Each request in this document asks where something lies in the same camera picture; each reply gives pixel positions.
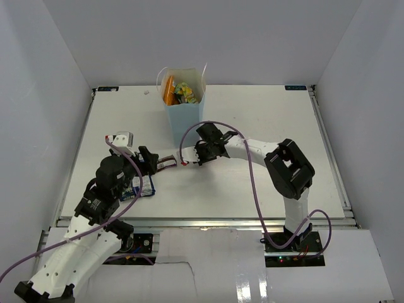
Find right blue corner label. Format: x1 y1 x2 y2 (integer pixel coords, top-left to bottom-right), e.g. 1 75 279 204
285 85 307 91

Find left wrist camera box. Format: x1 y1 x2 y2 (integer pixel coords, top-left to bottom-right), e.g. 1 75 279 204
105 131 135 155

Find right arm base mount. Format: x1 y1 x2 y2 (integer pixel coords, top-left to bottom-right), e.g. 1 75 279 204
260 232 326 268

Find orange chips bag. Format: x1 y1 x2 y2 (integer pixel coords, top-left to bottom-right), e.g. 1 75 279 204
163 76 175 106

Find blue snack bag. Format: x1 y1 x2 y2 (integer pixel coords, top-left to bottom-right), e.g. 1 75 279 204
120 175 155 202

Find left blue corner label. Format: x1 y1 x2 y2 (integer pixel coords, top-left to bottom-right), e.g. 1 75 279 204
97 86 119 92

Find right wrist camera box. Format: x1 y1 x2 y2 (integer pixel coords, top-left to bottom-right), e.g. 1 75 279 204
176 146 199 166

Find blue corner label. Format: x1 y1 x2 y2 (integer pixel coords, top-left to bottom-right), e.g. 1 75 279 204
285 85 307 91
97 86 119 92

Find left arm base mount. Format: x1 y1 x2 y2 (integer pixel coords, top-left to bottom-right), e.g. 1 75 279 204
106 233 154 264

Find brown chocolate bar wrapper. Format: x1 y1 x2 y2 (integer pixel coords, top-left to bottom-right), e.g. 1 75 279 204
157 155 177 172

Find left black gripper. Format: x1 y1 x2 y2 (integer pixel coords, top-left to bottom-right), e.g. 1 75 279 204
114 145 158 198

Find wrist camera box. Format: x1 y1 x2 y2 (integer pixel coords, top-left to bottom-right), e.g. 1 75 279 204
105 131 135 155
176 146 199 166

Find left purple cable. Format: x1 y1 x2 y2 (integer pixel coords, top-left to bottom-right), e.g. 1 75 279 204
0 140 143 282

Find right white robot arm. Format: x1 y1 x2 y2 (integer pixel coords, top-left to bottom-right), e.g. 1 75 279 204
194 122 315 252

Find yellow green candy bag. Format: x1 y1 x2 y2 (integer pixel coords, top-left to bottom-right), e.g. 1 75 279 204
174 82 198 104

